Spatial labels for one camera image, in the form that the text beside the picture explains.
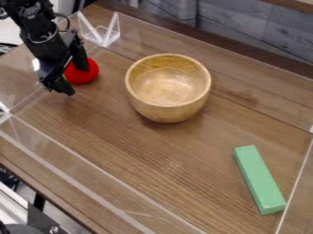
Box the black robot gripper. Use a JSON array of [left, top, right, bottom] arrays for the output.
[[20, 29, 89, 96]]

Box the red plush fruit green leaf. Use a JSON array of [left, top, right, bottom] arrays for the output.
[[64, 58, 99, 85]]

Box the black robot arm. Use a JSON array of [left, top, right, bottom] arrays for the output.
[[0, 0, 89, 96]]

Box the wooden bowl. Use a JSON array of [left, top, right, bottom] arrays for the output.
[[124, 53, 211, 123]]

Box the black equipment lower left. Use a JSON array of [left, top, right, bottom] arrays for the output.
[[0, 166, 71, 234]]

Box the green rectangular block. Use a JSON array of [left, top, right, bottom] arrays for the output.
[[234, 145, 286, 215]]

